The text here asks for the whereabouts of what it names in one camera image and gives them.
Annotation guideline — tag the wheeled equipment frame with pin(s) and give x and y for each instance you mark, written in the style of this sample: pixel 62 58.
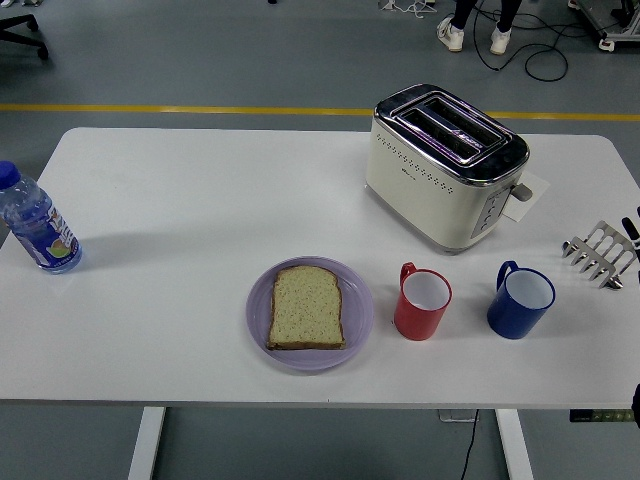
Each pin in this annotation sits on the wheeled equipment frame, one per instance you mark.
pixel 617 25

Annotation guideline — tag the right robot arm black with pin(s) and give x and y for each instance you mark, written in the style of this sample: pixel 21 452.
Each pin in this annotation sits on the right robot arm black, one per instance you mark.
pixel 636 402

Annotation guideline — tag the slice of bread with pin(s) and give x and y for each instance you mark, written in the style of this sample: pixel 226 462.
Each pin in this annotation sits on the slice of bread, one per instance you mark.
pixel 306 310

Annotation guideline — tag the grey box under table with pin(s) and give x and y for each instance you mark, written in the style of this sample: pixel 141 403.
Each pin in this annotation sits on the grey box under table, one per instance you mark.
pixel 452 416

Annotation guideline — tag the person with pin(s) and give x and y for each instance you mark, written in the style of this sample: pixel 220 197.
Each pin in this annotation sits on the person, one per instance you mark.
pixel 452 35

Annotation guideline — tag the red cup white inside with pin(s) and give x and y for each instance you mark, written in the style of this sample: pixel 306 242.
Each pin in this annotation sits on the red cup white inside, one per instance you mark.
pixel 417 322

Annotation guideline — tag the purple round plate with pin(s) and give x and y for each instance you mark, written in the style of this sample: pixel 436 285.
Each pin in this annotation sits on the purple round plate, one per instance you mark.
pixel 357 312

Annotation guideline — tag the white paper sheet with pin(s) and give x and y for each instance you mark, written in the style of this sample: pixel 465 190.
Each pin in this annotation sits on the white paper sheet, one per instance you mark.
pixel 535 187

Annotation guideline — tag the white table leg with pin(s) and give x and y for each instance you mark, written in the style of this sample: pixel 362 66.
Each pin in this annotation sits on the white table leg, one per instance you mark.
pixel 515 445
pixel 146 445

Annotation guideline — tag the black office chair base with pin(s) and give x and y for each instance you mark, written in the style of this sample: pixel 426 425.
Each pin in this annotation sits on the black office chair base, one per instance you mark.
pixel 20 27

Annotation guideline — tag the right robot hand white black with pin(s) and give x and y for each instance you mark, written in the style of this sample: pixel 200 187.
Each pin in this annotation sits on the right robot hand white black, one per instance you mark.
pixel 636 239

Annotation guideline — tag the cream and chrome toaster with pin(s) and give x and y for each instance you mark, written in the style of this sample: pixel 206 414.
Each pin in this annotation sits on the cream and chrome toaster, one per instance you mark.
pixel 425 200

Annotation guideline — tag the silver metal toast rack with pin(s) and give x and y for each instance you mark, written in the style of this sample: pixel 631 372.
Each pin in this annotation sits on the silver metal toast rack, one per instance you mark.
pixel 600 252

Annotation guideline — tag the blue cup white inside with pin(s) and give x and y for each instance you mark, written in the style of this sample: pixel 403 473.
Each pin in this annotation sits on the blue cup white inside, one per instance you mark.
pixel 517 317

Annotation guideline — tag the black table control panel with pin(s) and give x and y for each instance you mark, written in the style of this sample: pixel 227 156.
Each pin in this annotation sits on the black table control panel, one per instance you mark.
pixel 600 416

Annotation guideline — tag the plastic bottle blue cap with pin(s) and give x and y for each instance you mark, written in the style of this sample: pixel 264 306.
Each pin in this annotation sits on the plastic bottle blue cap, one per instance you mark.
pixel 42 230

